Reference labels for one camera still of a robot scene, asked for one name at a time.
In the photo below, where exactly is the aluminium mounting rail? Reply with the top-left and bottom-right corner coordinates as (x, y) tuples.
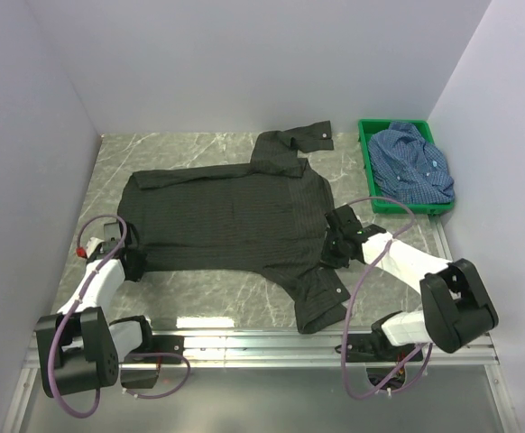
(0, 216), (516, 433)

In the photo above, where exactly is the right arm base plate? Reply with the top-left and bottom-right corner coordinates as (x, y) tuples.
(334, 332), (426, 396)

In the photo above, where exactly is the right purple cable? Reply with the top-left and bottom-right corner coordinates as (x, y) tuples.
(340, 196), (433, 401)

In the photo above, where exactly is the blue checked long sleeve shirt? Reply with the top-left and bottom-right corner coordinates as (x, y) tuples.
(367, 121), (455, 205)

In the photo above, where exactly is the green plastic bin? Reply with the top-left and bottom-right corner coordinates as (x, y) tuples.
(358, 119), (456, 216)

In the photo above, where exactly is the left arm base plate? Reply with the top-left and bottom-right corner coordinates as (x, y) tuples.
(117, 335), (185, 390)

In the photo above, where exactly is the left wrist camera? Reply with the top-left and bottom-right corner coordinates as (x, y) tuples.
(76, 237), (103, 260)

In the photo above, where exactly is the black pinstripe long sleeve shirt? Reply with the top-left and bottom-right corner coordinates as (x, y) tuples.
(117, 121), (349, 334)

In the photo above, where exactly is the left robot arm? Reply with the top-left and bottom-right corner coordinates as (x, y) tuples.
(35, 218), (156, 398)

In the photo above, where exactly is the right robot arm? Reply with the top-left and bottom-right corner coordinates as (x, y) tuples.
(321, 205), (499, 361)

